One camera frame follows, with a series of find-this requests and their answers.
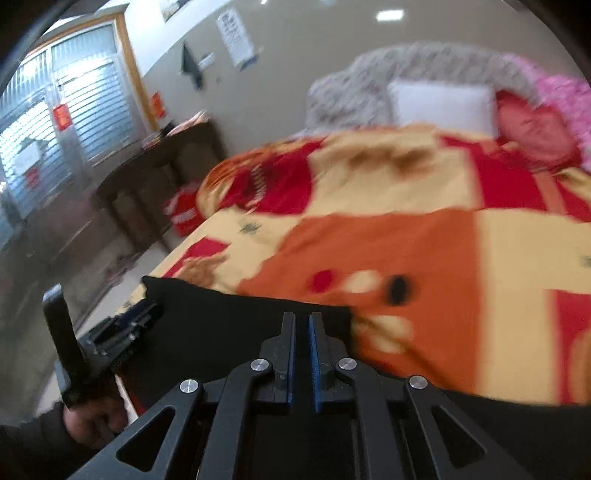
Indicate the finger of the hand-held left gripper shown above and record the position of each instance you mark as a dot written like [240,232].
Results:
[138,314]
[129,341]

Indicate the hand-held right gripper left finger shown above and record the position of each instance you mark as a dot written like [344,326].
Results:
[291,383]

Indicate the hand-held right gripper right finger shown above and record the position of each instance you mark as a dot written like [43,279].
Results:
[315,383]

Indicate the black pants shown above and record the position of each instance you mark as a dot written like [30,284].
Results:
[207,323]

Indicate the person's left forearm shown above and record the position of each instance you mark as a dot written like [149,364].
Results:
[32,447]

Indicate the person's left hand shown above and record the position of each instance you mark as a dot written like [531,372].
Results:
[97,422]

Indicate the red bag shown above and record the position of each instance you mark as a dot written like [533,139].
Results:
[184,212]

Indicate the orange red printed blanket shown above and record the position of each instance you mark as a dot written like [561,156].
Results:
[415,277]

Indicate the dark wooden table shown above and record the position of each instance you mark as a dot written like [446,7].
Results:
[152,157]

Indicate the red paper decoration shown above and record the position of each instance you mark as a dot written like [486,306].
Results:
[32,177]
[158,105]
[62,117]

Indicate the white paper sheet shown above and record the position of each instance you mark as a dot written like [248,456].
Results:
[30,158]

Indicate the pink cloth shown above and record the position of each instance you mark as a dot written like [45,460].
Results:
[187,123]

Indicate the glass window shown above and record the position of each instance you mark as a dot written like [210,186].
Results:
[92,92]

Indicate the dark hanging cloth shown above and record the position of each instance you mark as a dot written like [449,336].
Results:
[191,64]

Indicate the floral quilt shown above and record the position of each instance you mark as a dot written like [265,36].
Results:
[346,92]

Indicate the eye chart poster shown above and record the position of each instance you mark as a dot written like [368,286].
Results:
[236,37]

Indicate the white pillow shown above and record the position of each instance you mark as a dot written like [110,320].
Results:
[438,104]

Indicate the red heart cushion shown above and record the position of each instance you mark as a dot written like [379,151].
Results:
[531,129]

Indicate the pink penguin blanket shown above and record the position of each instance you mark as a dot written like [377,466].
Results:
[568,92]

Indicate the white wall switch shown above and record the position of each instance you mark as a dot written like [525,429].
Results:
[206,61]

